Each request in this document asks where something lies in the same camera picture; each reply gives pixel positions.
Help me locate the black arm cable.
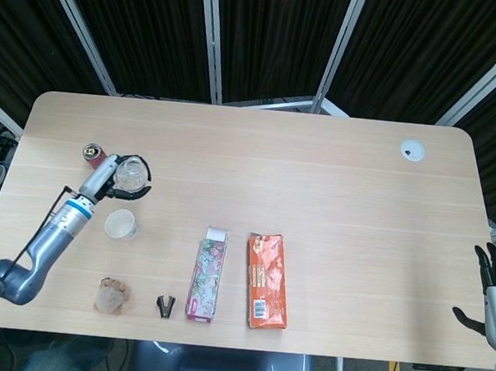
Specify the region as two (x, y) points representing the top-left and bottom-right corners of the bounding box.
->
(0, 178), (80, 336)

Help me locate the black desk control box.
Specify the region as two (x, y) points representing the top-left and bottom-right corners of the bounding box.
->
(412, 362), (467, 371)

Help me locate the grey partition foot bar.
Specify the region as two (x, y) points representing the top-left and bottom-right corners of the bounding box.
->
(222, 88), (351, 118)

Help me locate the clear plastic bottle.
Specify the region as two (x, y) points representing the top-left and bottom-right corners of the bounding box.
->
(112, 155), (152, 195)

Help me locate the white paper cup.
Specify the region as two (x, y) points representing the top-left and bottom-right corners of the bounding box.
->
(103, 207), (142, 243)

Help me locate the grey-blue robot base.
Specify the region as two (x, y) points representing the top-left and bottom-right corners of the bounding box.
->
(129, 339), (317, 371)

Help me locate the red soda can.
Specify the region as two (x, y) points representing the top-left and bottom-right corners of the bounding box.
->
(80, 142), (109, 172)

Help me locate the blue jeans leg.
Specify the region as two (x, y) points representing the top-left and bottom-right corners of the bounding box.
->
(0, 326), (117, 371)

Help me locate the beige furry plush toy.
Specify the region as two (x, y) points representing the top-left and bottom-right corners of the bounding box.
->
(92, 275), (133, 317)

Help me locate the black binder clip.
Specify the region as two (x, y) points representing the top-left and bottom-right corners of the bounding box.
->
(155, 293), (176, 320)

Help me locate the orange snack bag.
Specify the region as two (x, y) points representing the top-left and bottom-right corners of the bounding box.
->
(240, 231), (297, 332)

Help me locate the floral pink carton box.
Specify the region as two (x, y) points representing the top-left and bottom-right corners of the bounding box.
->
(184, 223), (231, 326)

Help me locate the white round cable grommet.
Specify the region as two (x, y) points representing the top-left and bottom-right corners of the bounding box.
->
(398, 138), (427, 163)

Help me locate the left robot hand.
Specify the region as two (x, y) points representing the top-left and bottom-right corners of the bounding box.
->
(76, 150), (155, 208)

